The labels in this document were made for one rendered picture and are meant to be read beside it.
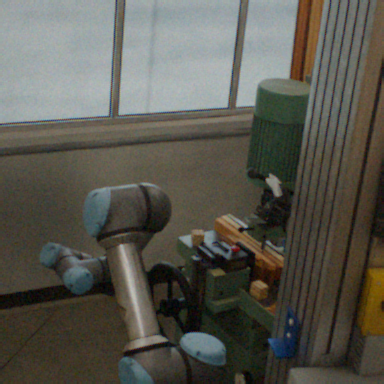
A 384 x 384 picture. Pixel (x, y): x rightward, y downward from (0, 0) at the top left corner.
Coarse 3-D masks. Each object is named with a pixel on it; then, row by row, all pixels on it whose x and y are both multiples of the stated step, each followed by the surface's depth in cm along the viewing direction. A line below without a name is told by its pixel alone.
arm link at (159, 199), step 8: (144, 184) 230; (152, 184) 231; (152, 192) 228; (160, 192) 230; (152, 200) 227; (160, 200) 229; (168, 200) 233; (152, 208) 227; (160, 208) 229; (168, 208) 232; (152, 216) 228; (160, 216) 230; (168, 216) 234; (152, 224) 230; (160, 224) 233; (144, 232) 240; (152, 232) 238; (144, 240) 244; (104, 256) 264; (104, 264) 261; (104, 272) 260; (104, 280) 262; (112, 280) 264
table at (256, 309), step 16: (208, 240) 310; (240, 288) 282; (272, 288) 284; (208, 304) 281; (224, 304) 280; (240, 304) 283; (256, 304) 276; (272, 304) 276; (256, 320) 277; (272, 320) 270
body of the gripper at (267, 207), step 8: (264, 200) 257; (272, 200) 257; (280, 200) 256; (256, 208) 258; (264, 208) 257; (272, 208) 254; (280, 208) 254; (288, 208) 258; (264, 216) 255; (272, 216) 255; (280, 216) 250; (288, 216) 251; (280, 224) 250
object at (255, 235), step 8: (248, 216) 292; (256, 216) 291; (248, 224) 293; (248, 232) 294; (256, 232) 290; (264, 232) 289; (272, 232) 291; (280, 232) 293; (256, 240) 290; (264, 240) 291
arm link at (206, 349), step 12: (192, 336) 228; (204, 336) 229; (180, 348) 224; (192, 348) 222; (204, 348) 223; (216, 348) 225; (192, 360) 222; (204, 360) 222; (216, 360) 223; (192, 372) 221; (204, 372) 223; (216, 372) 225
